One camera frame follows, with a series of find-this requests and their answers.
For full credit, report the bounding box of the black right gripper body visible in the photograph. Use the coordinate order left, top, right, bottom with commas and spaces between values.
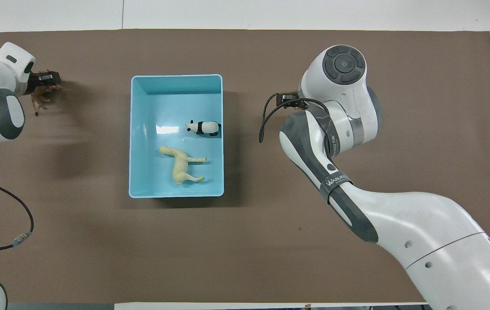
287, 91, 310, 111

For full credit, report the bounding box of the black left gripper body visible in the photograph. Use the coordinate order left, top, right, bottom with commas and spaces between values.
25, 70, 44, 93

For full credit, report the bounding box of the brown lion toy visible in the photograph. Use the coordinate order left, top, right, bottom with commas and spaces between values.
30, 83, 63, 116

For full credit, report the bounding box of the black and white panda toy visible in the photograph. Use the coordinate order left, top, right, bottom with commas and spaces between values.
185, 119, 222, 137

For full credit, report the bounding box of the cream llama toy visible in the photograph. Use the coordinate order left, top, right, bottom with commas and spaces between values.
159, 146, 207, 186

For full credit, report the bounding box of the light blue storage box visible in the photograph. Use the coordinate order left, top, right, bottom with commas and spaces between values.
129, 74, 225, 198

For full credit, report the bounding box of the brown table mat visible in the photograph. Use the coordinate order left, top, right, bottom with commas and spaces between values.
0, 29, 490, 304

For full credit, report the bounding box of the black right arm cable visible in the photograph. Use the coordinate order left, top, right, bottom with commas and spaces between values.
258, 98, 328, 144

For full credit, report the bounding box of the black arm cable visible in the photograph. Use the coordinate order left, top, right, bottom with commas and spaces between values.
258, 98, 328, 144
0, 174, 35, 258

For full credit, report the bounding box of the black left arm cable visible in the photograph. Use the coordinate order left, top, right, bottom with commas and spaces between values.
0, 174, 35, 258

